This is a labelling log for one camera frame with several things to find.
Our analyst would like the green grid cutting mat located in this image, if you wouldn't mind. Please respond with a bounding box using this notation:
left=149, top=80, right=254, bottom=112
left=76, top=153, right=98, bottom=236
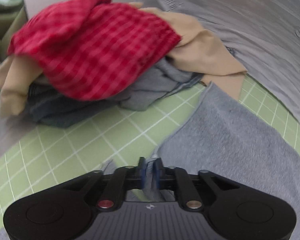
left=0, top=74, right=300, bottom=221

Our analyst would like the grey blue garment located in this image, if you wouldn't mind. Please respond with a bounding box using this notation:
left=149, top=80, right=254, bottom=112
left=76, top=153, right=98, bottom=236
left=112, top=58, right=203, bottom=111

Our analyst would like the dark teal garment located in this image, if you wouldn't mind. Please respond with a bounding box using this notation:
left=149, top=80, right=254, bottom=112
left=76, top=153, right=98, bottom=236
left=26, top=84, right=115, bottom=128

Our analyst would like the beige garment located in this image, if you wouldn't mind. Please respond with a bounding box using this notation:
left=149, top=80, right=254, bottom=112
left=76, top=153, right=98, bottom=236
left=0, top=2, right=247, bottom=118

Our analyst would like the red checkered garment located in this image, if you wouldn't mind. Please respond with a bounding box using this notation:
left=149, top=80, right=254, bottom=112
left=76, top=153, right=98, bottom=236
left=8, top=0, right=181, bottom=101

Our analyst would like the grey carrot print bedsheet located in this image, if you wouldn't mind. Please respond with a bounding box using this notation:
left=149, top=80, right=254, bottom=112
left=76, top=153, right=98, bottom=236
left=137, top=0, right=300, bottom=122

